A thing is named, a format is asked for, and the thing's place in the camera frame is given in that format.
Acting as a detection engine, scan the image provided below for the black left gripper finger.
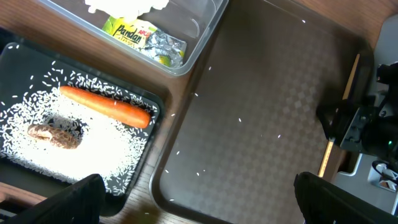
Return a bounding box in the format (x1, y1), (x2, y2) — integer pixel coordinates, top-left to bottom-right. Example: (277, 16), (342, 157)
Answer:
(4, 174), (105, 224)

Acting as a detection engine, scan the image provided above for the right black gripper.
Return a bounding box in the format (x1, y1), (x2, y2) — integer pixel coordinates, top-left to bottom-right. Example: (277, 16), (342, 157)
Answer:
(294, 100), (397, 224)

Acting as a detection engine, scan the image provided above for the wooden chopstick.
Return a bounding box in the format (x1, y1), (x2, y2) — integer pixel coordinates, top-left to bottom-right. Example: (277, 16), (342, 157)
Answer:
(318, 138), (335, 178)
(342, 54), (360, 100)

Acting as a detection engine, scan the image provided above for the white rice pile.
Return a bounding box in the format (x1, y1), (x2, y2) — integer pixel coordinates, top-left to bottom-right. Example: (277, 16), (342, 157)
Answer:
(0, 45), (159, 197)

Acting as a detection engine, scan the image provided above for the brown mushroom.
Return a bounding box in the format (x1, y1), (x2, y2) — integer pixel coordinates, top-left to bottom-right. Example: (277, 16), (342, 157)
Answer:
(27, 124), (80, 149)

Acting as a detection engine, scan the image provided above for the orange carrot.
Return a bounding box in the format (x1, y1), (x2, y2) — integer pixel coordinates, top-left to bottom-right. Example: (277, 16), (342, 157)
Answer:
(59, 86), (151, 129)

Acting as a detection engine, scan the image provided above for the yellow green snack wrapper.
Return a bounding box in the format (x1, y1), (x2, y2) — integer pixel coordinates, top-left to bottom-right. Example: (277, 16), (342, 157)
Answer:
(102, 17), (187, 68)

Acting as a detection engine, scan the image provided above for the white tissue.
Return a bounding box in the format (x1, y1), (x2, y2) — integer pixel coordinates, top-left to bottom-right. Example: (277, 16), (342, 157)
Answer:
(85, 0), (169, 21)

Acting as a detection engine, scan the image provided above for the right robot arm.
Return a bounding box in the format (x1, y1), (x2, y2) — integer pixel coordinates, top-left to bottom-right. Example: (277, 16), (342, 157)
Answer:
(294, 63), (397, 223)

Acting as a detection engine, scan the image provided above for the black waste tray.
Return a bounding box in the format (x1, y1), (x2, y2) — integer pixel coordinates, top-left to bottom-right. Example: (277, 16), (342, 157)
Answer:
(0, 42), (165, 217)

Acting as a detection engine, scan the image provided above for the grey dishwasher rack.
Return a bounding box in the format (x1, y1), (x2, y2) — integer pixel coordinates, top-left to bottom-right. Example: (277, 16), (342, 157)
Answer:
(333, 16), (397, 215)

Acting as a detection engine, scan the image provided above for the dark brown serving tray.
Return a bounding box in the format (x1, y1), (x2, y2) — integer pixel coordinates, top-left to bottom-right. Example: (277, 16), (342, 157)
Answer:
(150, 1), (371, 223)

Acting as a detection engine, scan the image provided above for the clear plastic bin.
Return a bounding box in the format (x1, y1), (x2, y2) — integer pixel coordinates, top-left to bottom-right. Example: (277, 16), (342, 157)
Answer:
(43, 0), (228, 77)

